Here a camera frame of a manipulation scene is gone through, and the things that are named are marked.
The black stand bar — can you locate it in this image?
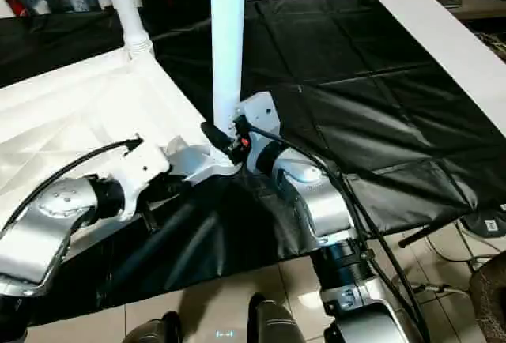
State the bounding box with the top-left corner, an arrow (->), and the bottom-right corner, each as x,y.
398,208 -> 475,249

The white plastic table leg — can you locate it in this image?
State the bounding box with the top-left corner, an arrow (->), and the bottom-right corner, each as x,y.
209,0 -> 249,130
100,0 -> 154,59

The black work mat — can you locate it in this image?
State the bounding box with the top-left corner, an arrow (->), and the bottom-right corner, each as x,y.
0,0 -> 506,326

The grey power adapter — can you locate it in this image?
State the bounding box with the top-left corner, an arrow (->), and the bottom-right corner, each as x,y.
462,208 -> 506,238

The white flat panel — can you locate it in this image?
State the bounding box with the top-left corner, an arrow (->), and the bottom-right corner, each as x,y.
371,0 -> 506,138

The red item in cabinet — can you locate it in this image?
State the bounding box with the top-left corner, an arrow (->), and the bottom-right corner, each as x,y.
0,0 -> 28,18

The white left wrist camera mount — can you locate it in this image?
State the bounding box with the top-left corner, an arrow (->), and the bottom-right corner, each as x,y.
118,135 -> 172,224

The brown woven basket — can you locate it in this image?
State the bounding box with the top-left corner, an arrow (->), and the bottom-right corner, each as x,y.
470,267 -> 506,343

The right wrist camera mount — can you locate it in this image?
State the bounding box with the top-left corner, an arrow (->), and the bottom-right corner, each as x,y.
236,92 -> 282,172

